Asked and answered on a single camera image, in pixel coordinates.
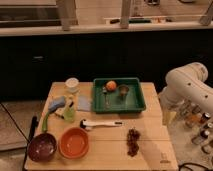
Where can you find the green plastic tray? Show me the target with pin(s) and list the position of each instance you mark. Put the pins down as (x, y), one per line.
(133, 103)

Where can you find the white handled kitchen tool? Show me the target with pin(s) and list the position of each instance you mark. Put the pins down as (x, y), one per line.
(88, 125)

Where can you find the blue grey cloth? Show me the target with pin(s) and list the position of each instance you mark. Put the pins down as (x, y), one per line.
(84, 104)

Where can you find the spice bottle rack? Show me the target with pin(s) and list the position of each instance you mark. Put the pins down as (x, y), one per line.
(192, 126)

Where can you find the white plastic cup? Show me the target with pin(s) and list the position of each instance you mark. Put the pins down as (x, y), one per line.
(72, 85)

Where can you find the dark red grape bunch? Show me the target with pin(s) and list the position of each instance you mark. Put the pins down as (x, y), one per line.
(132, 137)

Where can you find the wooden table board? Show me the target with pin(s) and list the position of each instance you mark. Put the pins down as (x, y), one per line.
(108, 148)

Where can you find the orange fruit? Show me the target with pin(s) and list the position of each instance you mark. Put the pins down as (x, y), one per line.
(111, 85)

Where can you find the orange bowl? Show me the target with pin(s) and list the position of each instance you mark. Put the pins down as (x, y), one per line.
(73, 143)

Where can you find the small metal cup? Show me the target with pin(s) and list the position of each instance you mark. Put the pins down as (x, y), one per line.
(123, 90)

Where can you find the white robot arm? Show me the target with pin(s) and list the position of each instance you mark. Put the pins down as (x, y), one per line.
(187, 83)

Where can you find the dark purple bowl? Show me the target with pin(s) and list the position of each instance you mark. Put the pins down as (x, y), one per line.
(42, 147)

